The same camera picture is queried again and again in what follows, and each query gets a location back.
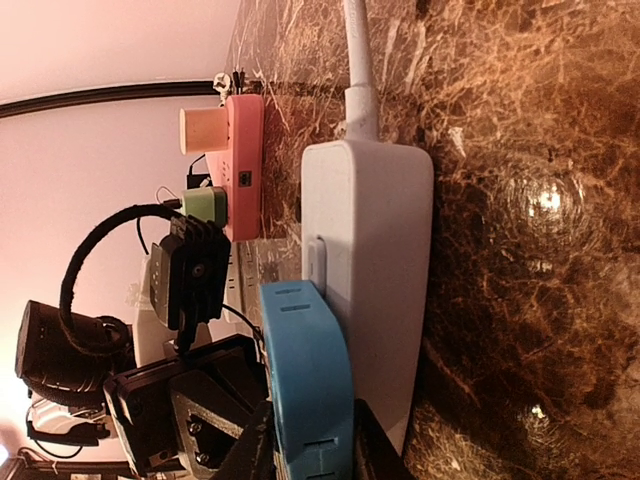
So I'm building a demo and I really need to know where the pink triangular power strip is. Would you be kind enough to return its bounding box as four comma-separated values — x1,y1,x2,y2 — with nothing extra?
206,94,264,242

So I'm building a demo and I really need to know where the blue plug adapter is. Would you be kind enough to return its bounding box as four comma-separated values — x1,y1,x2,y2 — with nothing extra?
260,280,354,479

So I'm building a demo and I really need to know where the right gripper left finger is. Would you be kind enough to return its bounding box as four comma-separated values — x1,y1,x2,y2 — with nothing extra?
211,400,275,480

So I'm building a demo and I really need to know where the left black frame post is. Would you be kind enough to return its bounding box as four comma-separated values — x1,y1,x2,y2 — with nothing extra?
1,80,218,119

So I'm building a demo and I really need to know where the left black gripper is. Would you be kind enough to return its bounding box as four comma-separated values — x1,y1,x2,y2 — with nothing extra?
104,334,265,475

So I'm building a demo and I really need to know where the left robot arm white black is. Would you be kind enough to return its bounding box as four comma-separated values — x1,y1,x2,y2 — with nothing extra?
15,301,267,479

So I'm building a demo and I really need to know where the light blue power strip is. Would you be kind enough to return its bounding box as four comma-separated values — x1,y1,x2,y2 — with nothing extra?
301,140,434,451

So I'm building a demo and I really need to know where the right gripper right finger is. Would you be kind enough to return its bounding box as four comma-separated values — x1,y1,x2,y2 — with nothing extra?
353,399,415,480

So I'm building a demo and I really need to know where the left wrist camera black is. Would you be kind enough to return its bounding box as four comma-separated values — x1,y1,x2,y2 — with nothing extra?
150,216,231,332

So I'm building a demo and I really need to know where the white long power strip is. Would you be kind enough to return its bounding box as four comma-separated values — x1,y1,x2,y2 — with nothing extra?
130,243,262,367

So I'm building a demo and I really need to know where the green usb charger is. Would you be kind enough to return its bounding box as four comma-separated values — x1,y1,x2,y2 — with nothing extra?
181,187,228,228

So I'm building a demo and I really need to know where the peach plug adapter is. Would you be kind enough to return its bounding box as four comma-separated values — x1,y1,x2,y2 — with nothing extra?
179,107,229,155

